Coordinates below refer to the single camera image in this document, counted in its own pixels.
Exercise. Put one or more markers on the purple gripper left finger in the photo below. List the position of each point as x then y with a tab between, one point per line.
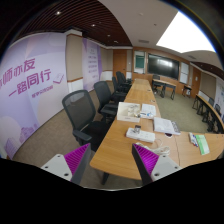
71	166

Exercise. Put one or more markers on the white open box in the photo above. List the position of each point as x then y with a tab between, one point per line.
129	112

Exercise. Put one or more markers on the white power strip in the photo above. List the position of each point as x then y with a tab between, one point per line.
142	136

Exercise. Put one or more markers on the far black office chairs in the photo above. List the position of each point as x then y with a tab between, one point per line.
120	83

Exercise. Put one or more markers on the large wall display screen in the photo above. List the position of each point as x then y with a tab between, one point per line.
163	66

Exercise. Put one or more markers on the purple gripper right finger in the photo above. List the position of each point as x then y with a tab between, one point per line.
151	166

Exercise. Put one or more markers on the green white booklet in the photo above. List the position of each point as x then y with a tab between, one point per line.
203	145

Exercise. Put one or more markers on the white stacked books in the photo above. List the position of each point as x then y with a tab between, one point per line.
166	126

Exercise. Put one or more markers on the black office chair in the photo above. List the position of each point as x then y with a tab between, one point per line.
107	109
81	112

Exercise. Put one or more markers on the small desk at front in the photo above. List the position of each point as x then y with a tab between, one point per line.
156	83

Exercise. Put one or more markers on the long wooden conference table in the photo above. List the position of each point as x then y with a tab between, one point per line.
114	155

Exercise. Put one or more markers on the black charger plug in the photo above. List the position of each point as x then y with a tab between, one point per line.
137	128

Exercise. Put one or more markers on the nearest black office chair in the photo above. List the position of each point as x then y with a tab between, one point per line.
81	112

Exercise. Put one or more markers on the right curved wooden desk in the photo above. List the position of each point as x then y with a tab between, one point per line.
209	115

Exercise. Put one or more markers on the markers bundle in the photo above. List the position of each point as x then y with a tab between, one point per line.
193	139

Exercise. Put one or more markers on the white paper sheet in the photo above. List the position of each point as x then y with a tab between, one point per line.
148	110

